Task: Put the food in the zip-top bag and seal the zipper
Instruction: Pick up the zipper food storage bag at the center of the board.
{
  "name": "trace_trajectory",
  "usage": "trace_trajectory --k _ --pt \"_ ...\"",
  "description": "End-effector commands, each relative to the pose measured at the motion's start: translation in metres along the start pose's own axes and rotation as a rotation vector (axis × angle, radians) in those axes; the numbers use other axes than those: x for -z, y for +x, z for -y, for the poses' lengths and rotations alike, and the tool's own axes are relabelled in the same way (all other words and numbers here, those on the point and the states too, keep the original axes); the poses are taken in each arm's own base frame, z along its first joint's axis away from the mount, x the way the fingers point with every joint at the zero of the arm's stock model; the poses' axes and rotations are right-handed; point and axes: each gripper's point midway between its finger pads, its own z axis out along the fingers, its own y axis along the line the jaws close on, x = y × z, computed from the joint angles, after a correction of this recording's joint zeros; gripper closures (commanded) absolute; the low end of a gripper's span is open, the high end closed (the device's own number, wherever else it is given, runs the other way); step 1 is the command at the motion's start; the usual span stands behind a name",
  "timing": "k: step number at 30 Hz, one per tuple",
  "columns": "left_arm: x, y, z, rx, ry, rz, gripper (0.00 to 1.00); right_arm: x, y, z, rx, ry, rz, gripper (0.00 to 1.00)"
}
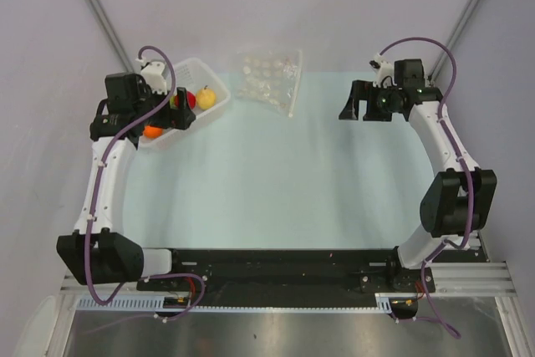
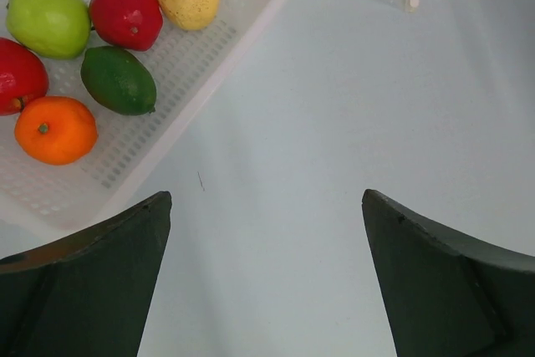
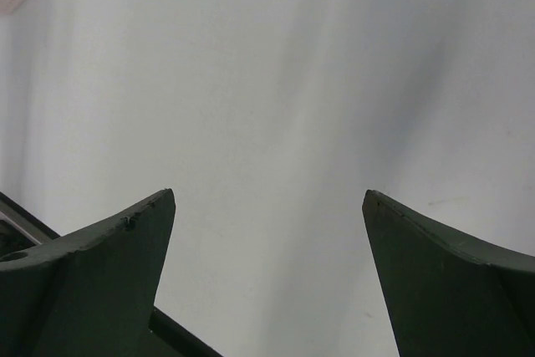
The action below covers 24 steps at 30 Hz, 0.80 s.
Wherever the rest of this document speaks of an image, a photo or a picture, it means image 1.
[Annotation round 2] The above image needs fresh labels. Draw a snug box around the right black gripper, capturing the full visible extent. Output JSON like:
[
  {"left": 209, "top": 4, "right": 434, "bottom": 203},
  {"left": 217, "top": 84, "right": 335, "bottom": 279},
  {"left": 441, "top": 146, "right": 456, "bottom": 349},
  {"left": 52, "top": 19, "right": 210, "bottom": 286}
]
[{"left": 339, "top": 79, "right": 401, "bottom": 122}]

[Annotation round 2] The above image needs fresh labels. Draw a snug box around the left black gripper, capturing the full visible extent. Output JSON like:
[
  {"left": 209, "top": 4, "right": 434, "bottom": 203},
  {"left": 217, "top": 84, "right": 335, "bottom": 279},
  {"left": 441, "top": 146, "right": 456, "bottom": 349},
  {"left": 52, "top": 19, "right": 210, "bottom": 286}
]
[{"left": 133, "top": 83, "right": 194, "bottom": 130}]

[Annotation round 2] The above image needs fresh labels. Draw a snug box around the red apple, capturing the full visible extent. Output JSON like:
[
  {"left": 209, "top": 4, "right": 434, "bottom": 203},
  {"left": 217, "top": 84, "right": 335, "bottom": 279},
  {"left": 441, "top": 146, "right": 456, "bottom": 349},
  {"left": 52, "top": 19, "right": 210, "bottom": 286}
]
[{"left": 171, "top": 91, "right": 196, "bottom": 110}]

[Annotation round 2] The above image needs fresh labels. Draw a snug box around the yellow pear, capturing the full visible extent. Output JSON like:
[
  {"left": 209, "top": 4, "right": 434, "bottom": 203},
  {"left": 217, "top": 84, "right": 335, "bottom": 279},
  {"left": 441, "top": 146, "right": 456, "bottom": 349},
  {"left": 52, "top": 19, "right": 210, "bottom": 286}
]
[{"left": 196, "top": 86, "right": 217, "bottom": 110}]

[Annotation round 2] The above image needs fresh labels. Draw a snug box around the white plastic basket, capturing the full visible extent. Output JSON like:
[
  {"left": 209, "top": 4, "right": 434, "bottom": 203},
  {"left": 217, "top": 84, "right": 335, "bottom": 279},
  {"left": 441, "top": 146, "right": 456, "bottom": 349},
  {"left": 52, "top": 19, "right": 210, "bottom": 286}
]
[{"left": 139, "top": 58, "right": 231, "bottom": 150}]

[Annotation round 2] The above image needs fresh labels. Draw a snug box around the clear dotted zip bag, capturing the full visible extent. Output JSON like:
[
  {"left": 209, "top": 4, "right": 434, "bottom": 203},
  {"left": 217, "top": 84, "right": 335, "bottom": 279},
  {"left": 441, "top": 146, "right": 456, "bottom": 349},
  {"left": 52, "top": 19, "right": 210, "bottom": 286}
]
[{"left": 229, "top": 48, "right": 303, "bottom": 118}]

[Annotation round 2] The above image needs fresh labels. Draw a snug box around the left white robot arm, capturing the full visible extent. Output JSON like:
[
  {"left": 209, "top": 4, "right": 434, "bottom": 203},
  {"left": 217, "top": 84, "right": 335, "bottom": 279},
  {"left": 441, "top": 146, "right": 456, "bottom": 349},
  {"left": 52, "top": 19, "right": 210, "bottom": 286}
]
[{"left": 56, "top": 73, "right": 196, "bottom": 287}]

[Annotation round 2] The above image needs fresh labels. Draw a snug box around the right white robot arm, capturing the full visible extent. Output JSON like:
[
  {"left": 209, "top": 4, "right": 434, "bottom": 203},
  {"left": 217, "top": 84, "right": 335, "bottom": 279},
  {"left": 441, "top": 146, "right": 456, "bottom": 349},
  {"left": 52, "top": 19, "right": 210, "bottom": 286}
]
[{"left": 339, "top": 54, "right": 497, "bottom": 291}]

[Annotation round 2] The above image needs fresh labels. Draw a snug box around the orange fruit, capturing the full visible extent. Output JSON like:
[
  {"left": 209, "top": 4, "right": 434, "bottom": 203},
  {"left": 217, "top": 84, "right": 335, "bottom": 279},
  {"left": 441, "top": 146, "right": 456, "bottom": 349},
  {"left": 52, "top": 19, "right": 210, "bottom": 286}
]
[{"left": 143, "top": 125, "right": 164, "bottom": 140}]

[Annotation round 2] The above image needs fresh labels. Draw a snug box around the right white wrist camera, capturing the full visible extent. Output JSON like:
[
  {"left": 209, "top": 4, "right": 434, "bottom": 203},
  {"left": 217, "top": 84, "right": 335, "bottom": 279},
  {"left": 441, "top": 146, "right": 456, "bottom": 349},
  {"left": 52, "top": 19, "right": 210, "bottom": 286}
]
[{"left": 369, "top": 53, "right": 394, "bottom": 87}]

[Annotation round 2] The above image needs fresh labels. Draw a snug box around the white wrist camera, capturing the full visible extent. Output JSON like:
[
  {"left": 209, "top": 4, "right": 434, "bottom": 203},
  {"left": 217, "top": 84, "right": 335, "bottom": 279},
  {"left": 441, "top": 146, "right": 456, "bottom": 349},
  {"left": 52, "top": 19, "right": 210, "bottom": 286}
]
[
  {"left": 135, "top": 57, "right": 171, "bottom": 95},
  {"left": 369, "top": 53, "right": 394, "bottom": 87}
]

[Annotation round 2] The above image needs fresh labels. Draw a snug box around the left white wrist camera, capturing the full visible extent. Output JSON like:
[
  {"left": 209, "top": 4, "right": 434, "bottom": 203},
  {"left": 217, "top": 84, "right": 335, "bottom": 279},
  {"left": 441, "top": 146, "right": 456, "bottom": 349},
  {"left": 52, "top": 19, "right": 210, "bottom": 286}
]
[{"left": 135, "top": 57, "right": 171, "bottom": 95}]

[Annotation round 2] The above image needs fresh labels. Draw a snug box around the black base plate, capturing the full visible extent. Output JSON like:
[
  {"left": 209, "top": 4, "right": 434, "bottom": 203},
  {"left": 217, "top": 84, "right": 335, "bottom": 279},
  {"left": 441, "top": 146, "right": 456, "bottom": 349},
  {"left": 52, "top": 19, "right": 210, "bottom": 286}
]
[{"left": 137, "top": 249, "right": 436, "bottom": 309}]

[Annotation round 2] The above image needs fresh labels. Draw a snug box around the white slotted cable duct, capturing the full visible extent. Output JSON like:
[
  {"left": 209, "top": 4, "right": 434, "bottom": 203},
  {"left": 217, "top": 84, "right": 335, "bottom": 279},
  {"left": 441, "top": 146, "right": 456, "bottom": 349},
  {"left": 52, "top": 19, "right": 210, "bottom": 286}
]
[{"left": 77, "top": 295, "right": 391, "bottom": 314}]

